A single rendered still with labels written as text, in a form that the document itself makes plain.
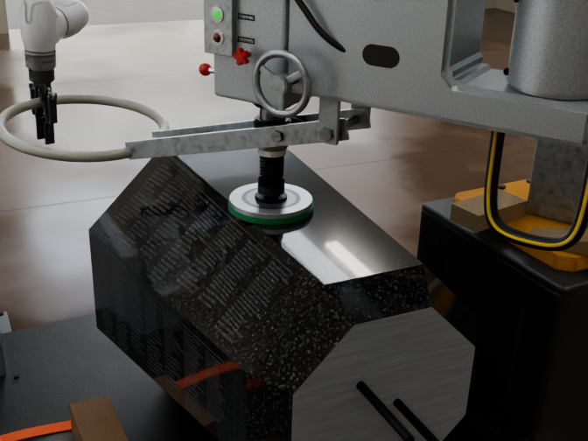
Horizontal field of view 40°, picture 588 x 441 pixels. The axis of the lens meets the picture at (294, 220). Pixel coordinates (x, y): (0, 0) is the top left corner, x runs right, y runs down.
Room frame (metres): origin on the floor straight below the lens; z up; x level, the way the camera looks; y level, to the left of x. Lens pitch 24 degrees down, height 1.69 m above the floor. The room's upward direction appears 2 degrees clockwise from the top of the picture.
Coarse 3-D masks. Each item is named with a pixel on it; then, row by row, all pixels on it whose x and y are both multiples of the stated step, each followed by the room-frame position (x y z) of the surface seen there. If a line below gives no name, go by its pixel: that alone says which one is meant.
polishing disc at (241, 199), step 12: (240, 192) 1.92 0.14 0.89; (252, 192) 1.93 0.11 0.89; (288, 192) 1.93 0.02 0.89; (300, 192) 1.94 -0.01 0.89; (240, 204) 1.85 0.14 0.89; (252, 204) 1.85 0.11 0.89; (264, 204) 1.85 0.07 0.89; (276, 204) 1.86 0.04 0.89; (288, 204) 1.86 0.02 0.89; (300, 204) 1.86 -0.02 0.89; (252, 216) 1.80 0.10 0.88; (264, 216) 1.79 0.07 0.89; (276, 216) 1.80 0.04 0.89; (288, 216) 1.80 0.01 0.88
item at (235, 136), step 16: (352, 112) 1.84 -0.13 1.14; (368, 112) 1.83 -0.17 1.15; (192, 128) 2.09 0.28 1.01; (208, 128) 2.06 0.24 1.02; (224, 128) 2.03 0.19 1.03; (240, 128) 2.01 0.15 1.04; (256, 128) 1.85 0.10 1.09; (272, 128) 1.83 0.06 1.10; (288, 128) 1.80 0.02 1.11; (304, 128) 1.78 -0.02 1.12; (352, 128) 1.84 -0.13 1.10; (368, 128) 1.82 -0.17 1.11; (128, 144) 2.06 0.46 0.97; (144, 144) 2.03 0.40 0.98; (160, 144) 2.01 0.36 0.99; (176, 144) 1.98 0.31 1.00; (192, 144) 1.95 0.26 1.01; (208, 144) 1.92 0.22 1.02; (224, 144) 1.90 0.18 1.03; (240, 144) 1.88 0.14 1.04; (256, 144) 1.85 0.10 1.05; (272, 144) 1.83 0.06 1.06; (288, 144) 1.80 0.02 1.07
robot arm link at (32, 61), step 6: (24, 54) 2.37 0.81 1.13; (30, 54) 2.34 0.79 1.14; (36, 54) 2.34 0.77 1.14; (42, 54) 2.34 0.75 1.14; (48, 54) 2.36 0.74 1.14; (54, 54) 2.38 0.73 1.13; (30, 60) 2.35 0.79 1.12; (36, 60) 2.34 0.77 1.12; (42, 60) 2.35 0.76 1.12; (48, 60) 2.36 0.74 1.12; (54, 60) 2.38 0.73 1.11; (30, 66) 2.35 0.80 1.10; (36, 66) 2.34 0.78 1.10; (42, 66) 2.35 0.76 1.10; (48, 66) 2.36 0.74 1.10; (54, 66) 2.38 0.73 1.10
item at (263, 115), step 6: (264, 114) 1.87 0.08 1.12; (270, 114) 1.87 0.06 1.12; (258, 120) 1.88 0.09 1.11; (264, 120) 1.87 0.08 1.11; (270, 120) 1.87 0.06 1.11; (276, 120) 1.87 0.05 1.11; (282, 120) 1.88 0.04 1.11; (288, 120) 1.88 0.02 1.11; (294, 120) 1.91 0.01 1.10; (300, 120) 1.90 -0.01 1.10; (258, 126) 1.87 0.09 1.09; (264, 126) 1.86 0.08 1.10; (264, 150) 1.87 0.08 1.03; (270, 150) 1.86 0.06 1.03; (276, 150) 1.86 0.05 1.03
